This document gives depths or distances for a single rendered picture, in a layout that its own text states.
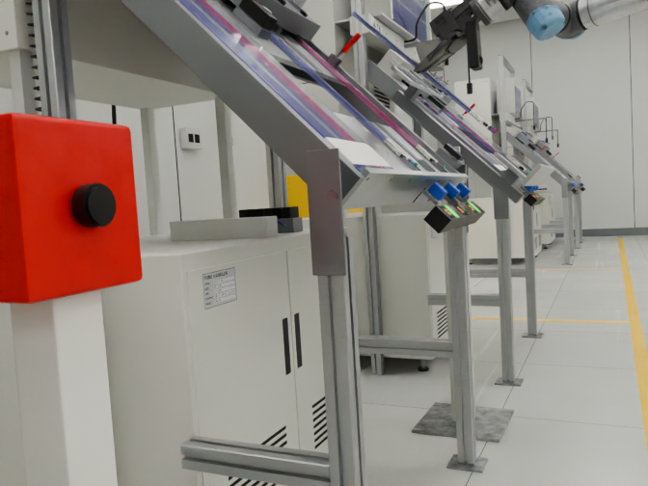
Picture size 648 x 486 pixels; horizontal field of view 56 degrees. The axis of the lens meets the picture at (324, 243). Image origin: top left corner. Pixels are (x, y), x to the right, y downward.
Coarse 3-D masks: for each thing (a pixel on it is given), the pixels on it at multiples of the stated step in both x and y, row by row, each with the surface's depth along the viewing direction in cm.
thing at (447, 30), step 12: (468, 0) 148; (444, 12) 149; (456, 12) 150; (468, 12) 149; (480, 12) 145; (432, 24) 151; (444, 24) 150; (456, 24) 148; (444, 36) 150; (456, 36) 149; (456, 48) 154
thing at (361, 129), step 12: (348, 120) 117; (360, 132) 115; (372, 132) 122; (384, 132) 131; (396, 132) 142; (372, 144) 114; (384, 144) 121; (396, 144) 130; (408, 144) 140; (384, 156) 112; (396, 156) 119; (420, 156) 138; (396, 168) 111; (408, 168) 118; (420, 168) 126; (432, 168) 131
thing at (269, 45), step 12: (216, 0) 125; (228, 12) 123; (240, 24) 121; (252, 36) 120; (276, 36) 138; (288, 36) 150; (264, 48) 118; (276, 48) 126; (300, 48) 147; (288, 60) 125; (312, 60) 145; (300, 72) 147; (324, 72) 142
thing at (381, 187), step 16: (368, 176) 87; (384, 176) 92; (400, 176) 99; (416, 176) 107; (432, 176) 116; (448, 176) 128; (464, 176) 141; (368, 192) 92; (384, 192) 99; (400, 192) 107; (416, 192) 116; (352, 208) 93
